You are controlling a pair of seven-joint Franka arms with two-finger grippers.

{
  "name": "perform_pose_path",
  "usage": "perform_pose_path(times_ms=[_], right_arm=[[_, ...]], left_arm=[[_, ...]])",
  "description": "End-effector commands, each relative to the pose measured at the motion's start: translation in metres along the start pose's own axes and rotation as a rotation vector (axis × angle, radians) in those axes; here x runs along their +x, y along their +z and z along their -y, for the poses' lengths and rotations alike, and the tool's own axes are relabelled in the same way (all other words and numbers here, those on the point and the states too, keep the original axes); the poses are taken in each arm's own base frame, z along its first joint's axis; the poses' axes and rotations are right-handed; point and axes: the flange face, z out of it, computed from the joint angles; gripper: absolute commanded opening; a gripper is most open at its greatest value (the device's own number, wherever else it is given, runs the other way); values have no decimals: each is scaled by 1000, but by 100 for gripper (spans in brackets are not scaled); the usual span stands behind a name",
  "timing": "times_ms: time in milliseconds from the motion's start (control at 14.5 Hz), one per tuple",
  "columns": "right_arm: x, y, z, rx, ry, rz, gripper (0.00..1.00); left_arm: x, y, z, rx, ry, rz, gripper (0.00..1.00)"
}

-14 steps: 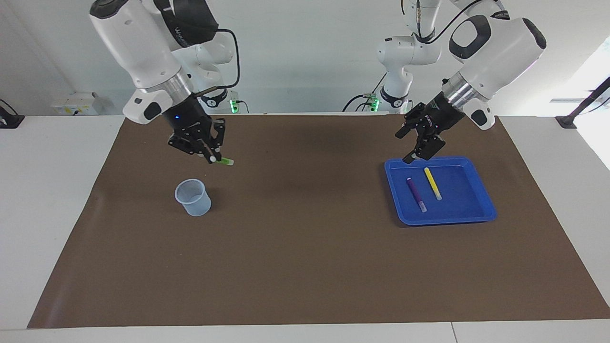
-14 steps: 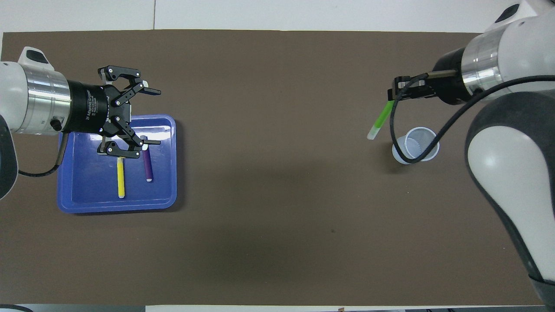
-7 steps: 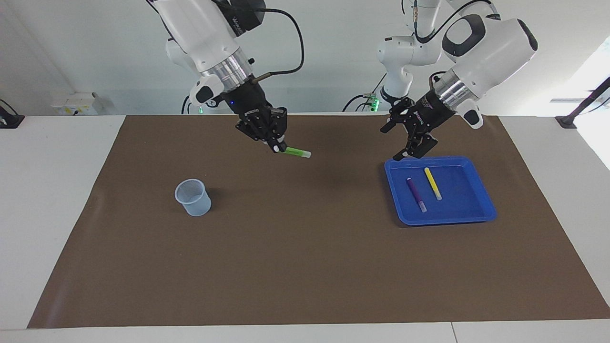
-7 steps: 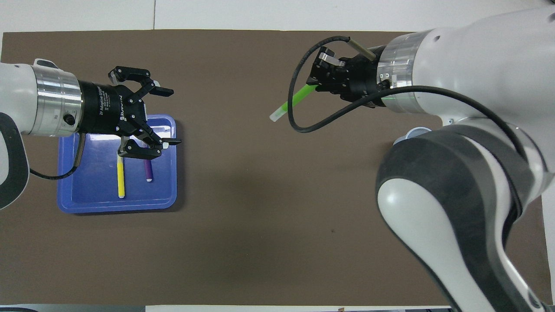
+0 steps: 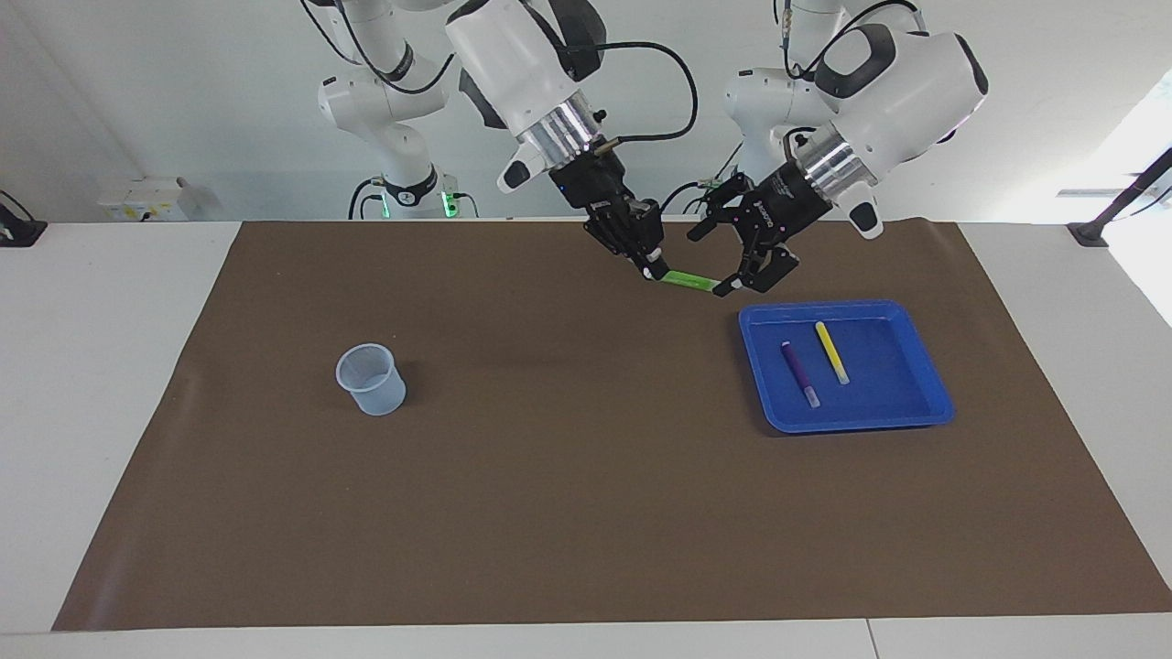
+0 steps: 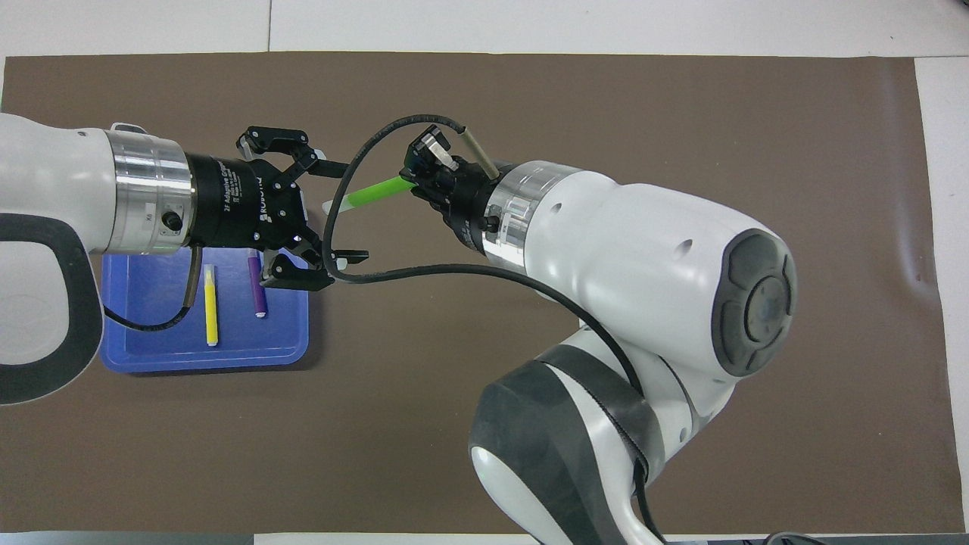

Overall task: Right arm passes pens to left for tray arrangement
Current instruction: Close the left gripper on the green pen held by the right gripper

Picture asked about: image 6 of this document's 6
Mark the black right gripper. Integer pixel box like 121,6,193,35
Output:
401,125,504,254

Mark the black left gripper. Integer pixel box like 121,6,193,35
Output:
185,125,370,293

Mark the green marker pen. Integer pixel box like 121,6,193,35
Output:
322,176,419,216

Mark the purple marker pen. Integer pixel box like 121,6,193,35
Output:
248,256,269,319

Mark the yellow marker pen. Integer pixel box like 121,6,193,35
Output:
203,265,220,347

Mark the blue plastic tray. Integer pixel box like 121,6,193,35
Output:
99,246,310,374

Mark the brown table mat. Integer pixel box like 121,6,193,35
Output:
0,51,966,534

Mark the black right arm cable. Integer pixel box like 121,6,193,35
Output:
322,114,668,545

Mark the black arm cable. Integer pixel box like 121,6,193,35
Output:
102,246,205,332
322,114,668,545

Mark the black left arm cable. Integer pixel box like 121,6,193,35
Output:
102,246,205,332

